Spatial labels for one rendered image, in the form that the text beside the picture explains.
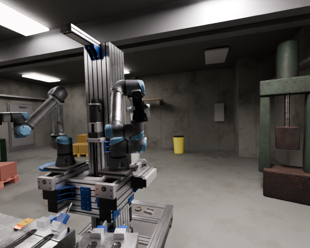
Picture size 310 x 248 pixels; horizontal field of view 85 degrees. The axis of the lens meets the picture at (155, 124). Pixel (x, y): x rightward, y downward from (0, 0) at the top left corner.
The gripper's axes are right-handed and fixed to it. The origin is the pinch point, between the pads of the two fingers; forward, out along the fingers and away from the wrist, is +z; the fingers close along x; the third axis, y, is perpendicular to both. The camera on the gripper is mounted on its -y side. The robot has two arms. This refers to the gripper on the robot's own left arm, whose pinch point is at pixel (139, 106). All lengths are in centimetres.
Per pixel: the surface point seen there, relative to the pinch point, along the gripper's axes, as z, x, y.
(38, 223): -18, 57, 48
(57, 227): -11, 45, 48
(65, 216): -15, 43, 46
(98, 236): -9, 28, 56
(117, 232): -8, 19, 55
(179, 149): -532, -154, 153
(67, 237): -9, 41, 53
